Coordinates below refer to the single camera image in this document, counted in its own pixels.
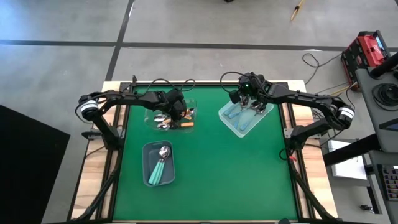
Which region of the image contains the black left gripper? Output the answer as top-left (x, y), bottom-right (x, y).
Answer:
top-left (157, 89), bottom-right (188, 130)

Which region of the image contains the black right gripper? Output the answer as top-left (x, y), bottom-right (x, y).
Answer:
top-left (229, 72), bottom-right (269, 110)

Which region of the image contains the translucent white plastic bin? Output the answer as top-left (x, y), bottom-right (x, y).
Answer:
top-left (218, 93), bottom-right (275, 138)

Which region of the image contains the clear plastic bin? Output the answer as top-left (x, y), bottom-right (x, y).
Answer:
top-left (144, 98), bottom-right (198, 134)

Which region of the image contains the grey-blue plastic bin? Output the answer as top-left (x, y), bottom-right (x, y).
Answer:
top-left (142, 140), bottom-right (177, 187)

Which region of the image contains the wooden table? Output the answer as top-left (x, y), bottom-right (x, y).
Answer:
top-left (70, 80), bottom-right (339, 222)

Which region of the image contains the green table mat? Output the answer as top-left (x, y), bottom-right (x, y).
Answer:
top-left (112, 84), bottom-right (300, 222)

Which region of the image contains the black diagonal strut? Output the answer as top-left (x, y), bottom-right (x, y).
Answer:
top-left (322, 133), bottom-right (384, 167)

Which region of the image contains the grey cart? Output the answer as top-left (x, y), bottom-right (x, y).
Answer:
top-left (354, 51), bottom-right (398, 153)

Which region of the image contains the white box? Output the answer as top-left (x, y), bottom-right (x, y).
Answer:
top-left (326, 139), bottom-right (368, 181)

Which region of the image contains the red power unit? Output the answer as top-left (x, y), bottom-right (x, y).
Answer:
top-left (340, 30), bottom-right (393, 93)

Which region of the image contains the black pole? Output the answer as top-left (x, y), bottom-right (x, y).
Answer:
top-left (369, 52), bottom-right (398, 79)

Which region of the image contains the dark tablet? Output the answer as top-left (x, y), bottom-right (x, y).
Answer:
top-left (379, 117), bottom-right (398, 133)

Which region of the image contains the small black floor caster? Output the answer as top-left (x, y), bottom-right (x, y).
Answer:
top-left (360, 203), bottom-right (375, 215)

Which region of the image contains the grey desk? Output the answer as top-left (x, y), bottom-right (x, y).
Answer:
top-left (368, 149), bottom-right (398, 224)

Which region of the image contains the black keyboard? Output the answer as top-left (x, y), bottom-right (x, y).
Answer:
top-left (381, 164), bottom-right (398, 202)

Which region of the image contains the black floor mat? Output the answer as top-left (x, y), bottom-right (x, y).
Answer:
top-left (0, 104), bottom-right (72, 224)

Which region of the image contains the black table frame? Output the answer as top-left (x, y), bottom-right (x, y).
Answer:
top-left (67, 74), bottom-right (338, 224)

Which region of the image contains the black left gripper cable loop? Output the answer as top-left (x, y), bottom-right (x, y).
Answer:
top-left (146, 78), bottom-right (197, 94)

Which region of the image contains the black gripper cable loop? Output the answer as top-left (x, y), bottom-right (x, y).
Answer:
top-left (220, 71), bottom-right (249, 94)
top-left (146, 78), bottom-right (197, 94)

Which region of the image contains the black floor cable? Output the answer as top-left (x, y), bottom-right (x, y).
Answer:
top-left (302, 52), bottom-right (357, 119)

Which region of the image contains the yellow floor cable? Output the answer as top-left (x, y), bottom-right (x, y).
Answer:
top-left (310, 81), bottom-right (358, 107)

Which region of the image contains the coiled black cable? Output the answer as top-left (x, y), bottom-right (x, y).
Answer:
top-left (371, 82), bottom-right (398, 112)

